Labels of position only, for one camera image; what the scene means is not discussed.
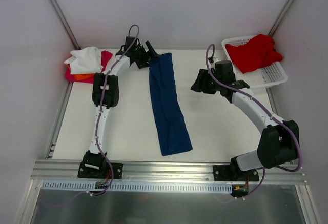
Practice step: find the left aluminium frame post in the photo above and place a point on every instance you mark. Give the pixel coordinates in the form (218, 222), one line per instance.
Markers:
(64, 23)

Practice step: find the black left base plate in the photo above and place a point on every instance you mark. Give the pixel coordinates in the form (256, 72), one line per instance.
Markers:
(87, 171)

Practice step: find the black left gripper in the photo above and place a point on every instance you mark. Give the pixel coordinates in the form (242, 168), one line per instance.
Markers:
(143, 56)

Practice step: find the aluminium frame post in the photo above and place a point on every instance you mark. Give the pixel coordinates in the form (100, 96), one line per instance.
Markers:
(64, 23)
(280, 17)

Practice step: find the blue cartoon print t-shirt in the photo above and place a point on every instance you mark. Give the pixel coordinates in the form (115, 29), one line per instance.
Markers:
(169, 120)

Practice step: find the pink folded t-shirt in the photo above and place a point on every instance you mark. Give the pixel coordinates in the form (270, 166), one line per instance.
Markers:
(105, 58)

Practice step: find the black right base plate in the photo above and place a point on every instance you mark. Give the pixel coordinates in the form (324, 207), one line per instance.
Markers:
(228, 173)

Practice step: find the white perforated plastic basket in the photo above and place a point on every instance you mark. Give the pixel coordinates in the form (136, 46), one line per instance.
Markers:
(260, 78)

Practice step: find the aluminium mounting rail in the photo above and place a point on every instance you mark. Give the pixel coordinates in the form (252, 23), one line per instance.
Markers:
(181, 172)

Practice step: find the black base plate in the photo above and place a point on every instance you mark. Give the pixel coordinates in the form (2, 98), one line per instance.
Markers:
(228, 173)
(87, 171)

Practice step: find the red t-shirt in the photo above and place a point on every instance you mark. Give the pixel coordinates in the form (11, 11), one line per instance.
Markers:
(259, 52)

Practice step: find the right aluminium frame post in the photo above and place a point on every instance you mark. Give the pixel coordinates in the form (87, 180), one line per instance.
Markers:
(280, 17)

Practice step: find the orange folded t-shirt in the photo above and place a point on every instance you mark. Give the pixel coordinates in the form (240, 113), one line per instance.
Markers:
(85, 78)

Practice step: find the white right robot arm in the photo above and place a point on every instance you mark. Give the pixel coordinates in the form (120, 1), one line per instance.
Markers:
(279, 138)

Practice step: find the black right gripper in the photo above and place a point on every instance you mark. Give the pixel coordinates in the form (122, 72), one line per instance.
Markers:
(205, 81)

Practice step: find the white slotted cable duct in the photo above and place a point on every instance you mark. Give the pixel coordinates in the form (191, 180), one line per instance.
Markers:
(120, 186)

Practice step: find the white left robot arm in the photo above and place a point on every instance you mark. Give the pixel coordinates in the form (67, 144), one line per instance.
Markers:
(105, 96)

